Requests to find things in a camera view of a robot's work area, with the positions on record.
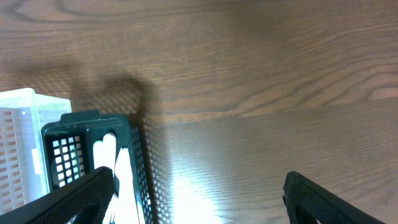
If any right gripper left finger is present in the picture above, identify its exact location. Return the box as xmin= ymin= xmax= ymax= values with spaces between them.
xmin=1 ymin=167 xmax=115 ymax=224

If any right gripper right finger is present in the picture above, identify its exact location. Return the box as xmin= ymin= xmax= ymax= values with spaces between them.
xmin=282 ymin=171 xmax=382 ymax=224

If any white plastic fork handle up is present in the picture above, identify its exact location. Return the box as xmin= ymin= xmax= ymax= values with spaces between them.
xmin=103 ymin=148 xmax=139 ymax=224

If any black perforated plastic basket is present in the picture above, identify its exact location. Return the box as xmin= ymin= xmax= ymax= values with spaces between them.
xmin=41 ymin=110 xmax=157 ymax=223

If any clear perforated plastic basket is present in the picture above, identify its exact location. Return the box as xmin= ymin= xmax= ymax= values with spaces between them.
xmin=0 ymin=88 xmax=72 ymax=215

